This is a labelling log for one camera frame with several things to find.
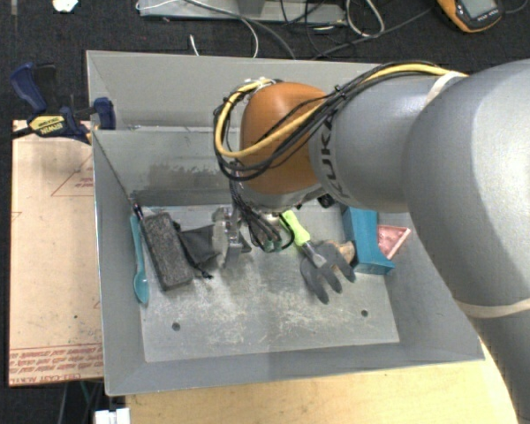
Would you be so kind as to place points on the teal plastic spoon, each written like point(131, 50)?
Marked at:
point(140, 281)

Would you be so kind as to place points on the small dark pen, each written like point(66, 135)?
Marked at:
point(137, 210)

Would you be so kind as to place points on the grey metal bin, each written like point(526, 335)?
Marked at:
point(265, 316)

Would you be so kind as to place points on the dark grey flat block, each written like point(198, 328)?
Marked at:
point(165, 252)

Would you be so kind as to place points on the black cylinder on white bracket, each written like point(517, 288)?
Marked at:
point(326, 200)

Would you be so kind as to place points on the tan wooden piece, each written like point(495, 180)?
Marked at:
point(345, 251)

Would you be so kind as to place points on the pink triangle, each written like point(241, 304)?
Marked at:
point(392, 239)

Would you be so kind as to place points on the black cloth pouch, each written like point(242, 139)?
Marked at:
point(199, 245)

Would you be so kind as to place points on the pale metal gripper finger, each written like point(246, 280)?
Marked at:
point(221, 217)
point(235, 252)

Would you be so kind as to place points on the blue box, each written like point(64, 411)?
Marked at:
point(366, 241)

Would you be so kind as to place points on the brown cardboard board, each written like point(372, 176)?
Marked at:
point(53, 254)

